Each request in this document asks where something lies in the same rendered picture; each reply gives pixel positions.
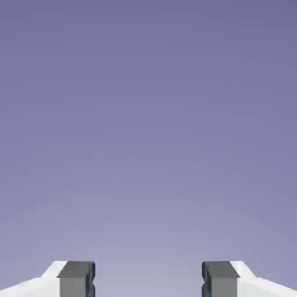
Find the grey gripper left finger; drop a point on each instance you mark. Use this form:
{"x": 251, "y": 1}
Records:
{"x": 74, "y": 280}

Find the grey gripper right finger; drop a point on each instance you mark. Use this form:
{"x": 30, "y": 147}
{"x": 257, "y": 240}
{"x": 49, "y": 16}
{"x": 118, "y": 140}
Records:
{"x": 221, "y": 280}

